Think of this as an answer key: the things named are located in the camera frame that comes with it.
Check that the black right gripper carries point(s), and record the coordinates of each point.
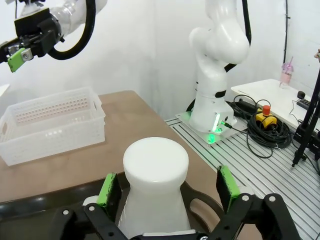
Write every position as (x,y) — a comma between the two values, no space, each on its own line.
(37,30)

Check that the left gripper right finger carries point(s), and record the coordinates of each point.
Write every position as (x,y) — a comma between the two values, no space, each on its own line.
(228,187)

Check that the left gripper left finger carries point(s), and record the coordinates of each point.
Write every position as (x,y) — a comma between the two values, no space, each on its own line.
(108,192)

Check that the white plastic conical flask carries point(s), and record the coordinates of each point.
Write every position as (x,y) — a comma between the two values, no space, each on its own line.
(155,162)

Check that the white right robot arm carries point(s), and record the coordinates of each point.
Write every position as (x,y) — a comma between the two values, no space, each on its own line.
(220,37)

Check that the bystander hand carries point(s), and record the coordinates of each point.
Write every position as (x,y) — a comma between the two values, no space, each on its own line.
(317,53)

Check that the dark brown plastic tray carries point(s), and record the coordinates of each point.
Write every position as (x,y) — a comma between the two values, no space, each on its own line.
(37,207)

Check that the yellow red emergency stop button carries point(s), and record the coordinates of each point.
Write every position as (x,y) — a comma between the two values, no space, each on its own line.
(266,116)

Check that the white perforated plastic basket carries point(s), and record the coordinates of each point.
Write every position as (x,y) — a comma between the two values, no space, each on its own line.
(50,135)

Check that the white side table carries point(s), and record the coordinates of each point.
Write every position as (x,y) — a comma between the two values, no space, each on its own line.
(270,90)

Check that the black keyboard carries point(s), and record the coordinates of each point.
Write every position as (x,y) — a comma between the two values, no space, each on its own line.
(303,103)

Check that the black computer mouse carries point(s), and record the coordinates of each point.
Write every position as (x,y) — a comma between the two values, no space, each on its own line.
(301,94)

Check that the pink cup with straw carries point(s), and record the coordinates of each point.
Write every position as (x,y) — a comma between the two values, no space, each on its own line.
(287,73)

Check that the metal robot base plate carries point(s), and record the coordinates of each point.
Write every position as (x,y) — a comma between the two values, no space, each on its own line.
(225,136)

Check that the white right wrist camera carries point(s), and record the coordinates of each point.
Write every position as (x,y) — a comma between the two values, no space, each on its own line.
(31,4)

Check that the black camera tripod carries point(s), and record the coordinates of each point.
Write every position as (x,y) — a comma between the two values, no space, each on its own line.
(303,135)

